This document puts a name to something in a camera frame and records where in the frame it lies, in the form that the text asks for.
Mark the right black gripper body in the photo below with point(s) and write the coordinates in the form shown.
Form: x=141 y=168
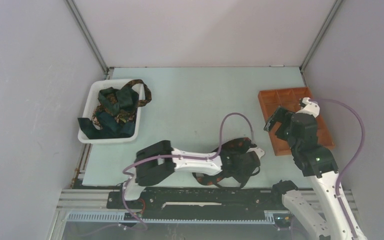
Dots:
x=283 y=117

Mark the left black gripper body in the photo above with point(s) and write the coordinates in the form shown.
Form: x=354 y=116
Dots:
x=243 y=173

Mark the black orange floral tie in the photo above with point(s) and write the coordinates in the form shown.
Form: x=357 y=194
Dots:
x=214 y=180

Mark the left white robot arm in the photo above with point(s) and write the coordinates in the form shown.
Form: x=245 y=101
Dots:
x=157 y=162

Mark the brown patterned tie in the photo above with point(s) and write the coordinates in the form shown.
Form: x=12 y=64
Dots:
x=139 y=96

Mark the dark green tie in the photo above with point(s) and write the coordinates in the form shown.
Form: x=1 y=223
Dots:
x=110 y=129

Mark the white plastic basket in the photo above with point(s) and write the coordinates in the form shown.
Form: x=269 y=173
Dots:
x=92 y=102

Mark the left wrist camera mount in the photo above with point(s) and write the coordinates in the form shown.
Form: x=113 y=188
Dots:
x=259 y=152

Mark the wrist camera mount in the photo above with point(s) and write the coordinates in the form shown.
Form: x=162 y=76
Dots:
x=259 y=152
x=307 y=106

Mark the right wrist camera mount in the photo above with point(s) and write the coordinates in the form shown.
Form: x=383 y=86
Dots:
x=307 y=106

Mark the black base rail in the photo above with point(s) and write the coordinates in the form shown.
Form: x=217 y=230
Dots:
x=201 y=203

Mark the grey cable duct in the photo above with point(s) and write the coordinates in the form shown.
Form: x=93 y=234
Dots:
x=124 y=217

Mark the aluminium frame profile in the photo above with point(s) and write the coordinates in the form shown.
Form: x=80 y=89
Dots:
x=83 y=199

